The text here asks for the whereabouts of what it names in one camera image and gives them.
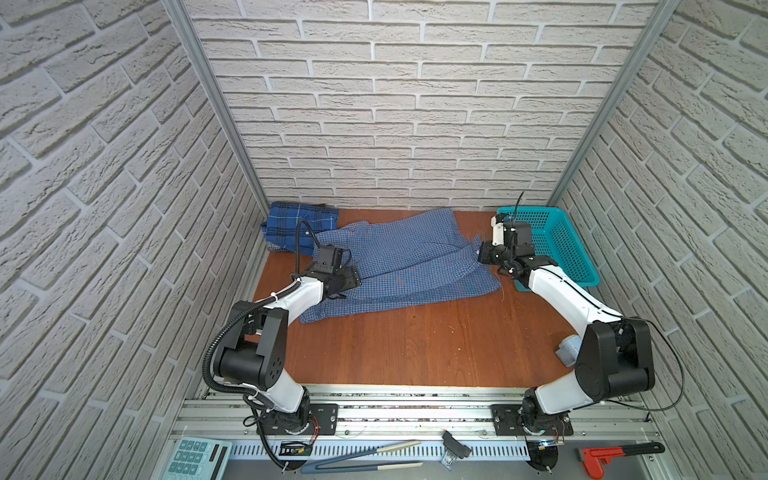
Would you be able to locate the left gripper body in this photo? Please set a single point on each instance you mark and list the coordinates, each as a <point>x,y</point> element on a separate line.
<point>348,277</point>

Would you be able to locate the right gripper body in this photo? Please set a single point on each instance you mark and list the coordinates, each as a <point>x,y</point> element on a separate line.
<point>497,256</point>

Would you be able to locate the blue small-check shirt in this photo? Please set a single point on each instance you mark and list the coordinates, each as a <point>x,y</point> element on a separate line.
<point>419,260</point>

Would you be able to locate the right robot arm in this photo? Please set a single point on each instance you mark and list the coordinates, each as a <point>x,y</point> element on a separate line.
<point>615,356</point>

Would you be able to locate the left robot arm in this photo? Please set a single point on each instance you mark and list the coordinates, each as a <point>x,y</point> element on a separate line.
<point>247,356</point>

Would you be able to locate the teal plastic basket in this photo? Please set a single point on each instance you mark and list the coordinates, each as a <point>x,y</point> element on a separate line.
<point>554,236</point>

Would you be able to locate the folded dark blue plaid shirt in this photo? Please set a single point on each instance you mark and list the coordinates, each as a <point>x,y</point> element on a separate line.
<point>287,226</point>

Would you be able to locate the grey tape dispenser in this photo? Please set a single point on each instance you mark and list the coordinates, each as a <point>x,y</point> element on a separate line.
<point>568,350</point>

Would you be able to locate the small black clip tool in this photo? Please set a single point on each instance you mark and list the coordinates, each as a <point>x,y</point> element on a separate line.
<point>453,449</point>

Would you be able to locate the black round foot disc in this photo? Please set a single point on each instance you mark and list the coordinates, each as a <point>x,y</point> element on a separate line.
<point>542,457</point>

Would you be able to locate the red pipe wrench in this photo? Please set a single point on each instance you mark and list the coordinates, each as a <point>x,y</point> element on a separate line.
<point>595,459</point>

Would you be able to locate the teal button calculator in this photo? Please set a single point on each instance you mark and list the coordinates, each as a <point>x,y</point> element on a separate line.
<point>198,458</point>

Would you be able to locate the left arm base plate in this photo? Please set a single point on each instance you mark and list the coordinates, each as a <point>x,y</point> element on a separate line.
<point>300,420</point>

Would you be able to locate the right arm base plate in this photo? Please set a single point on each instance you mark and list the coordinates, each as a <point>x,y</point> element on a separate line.
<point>524,420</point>

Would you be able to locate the aluminium rail frame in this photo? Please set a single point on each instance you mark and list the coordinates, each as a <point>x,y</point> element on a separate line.
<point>486,419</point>

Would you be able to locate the long blue-handled tongs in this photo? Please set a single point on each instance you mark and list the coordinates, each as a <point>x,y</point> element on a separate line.
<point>341,464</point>

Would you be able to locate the right corner aluminium post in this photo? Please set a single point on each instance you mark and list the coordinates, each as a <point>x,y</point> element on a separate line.
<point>657,22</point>

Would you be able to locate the corner aluminium post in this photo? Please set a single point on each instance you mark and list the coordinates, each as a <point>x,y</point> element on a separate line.
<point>657,22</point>
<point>193,45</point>

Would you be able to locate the left corner aluminium post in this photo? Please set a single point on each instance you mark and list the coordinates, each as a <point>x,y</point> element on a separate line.
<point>193,45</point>

